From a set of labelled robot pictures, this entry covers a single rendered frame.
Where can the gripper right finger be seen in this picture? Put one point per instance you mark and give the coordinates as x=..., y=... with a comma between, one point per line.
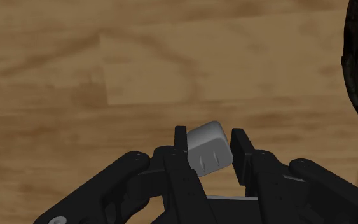
x=271, y=180

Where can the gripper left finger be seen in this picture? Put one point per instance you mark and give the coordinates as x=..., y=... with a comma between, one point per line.
x=178, y=173

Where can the white plug adapter cube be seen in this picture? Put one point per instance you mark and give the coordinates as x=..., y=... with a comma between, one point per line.
x=210, y=149

